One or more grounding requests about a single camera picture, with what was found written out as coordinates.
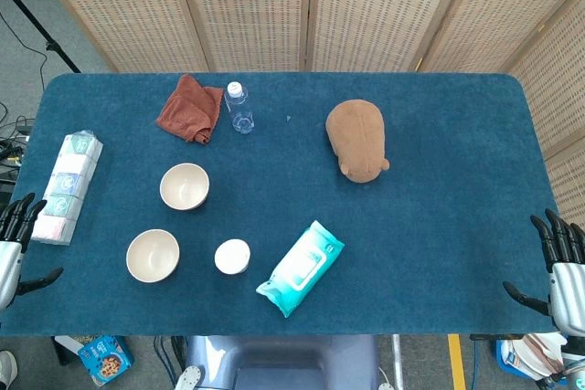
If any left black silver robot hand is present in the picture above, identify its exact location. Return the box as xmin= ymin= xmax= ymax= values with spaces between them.
xmin=0 ymin=192 xmax=64 ymax=313

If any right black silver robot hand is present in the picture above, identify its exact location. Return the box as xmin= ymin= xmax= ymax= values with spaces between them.
xmin=502 ymin=208 xmax=585 ymax=334

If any cream bowl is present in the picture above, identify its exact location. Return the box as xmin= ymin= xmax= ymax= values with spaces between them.
xmin=159 ymin=163 xmax=211 ymax=212
xmin=125 ymin=228 xmax=180 ymax=283

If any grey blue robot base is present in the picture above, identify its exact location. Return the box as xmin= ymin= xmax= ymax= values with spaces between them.
xmin=185 ymin=334 xmax=381 ymax=390

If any white robot base foot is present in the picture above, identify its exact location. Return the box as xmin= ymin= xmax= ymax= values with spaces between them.
xmin=175 ymin=364 xmax=206 ymax=390

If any stack of papers and packs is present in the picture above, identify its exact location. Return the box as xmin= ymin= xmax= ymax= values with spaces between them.
xmin=495 ymin=332 xmax=569 ymax=382

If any wrapped tissue packs bundle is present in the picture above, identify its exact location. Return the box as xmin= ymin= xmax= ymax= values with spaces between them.
xmin=29 ymin=130 xmax=104 ymax=246

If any blue cookie box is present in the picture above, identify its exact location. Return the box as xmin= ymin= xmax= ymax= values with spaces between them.
xmin=77 ymin=334 xmax=134 ymax=387

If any blue table carpet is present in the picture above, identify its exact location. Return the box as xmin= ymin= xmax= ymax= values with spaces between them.
xmin=0 ymin=71 xmax=559 ymax=337

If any silver metal pole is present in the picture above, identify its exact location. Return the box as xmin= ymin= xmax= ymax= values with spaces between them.
xmin=391 ymin=334 xmax=406 ymax=390

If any white round lidded cup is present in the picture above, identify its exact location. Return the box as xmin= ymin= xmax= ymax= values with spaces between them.
xmin=214 ymin=237 xmax=251 ymax=276

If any black tripod stand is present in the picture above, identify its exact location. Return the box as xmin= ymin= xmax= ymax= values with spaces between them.
xmin=0 ymin=0 xmax=82 ymax=74

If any rust brown towel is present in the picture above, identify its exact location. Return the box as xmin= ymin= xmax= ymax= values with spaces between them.
xmin=155 ymin=73 xmax=225 ymax=146

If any brown plush toy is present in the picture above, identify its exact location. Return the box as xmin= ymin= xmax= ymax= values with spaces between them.
xmin=324 ymin=100 xmax=391 ymax=184

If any teal wet wipes pack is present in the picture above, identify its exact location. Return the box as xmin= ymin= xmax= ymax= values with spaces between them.
xmin=255 ymin=219 xmax=346 ymax=319

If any clear plastic water bottle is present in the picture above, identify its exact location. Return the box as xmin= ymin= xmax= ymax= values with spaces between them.
xmin=223 ymin=80 xmax=256 ymax=134

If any black cable bundle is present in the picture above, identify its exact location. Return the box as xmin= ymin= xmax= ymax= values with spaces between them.
xmin=0 ymin=101 xmax=36 ymax=176

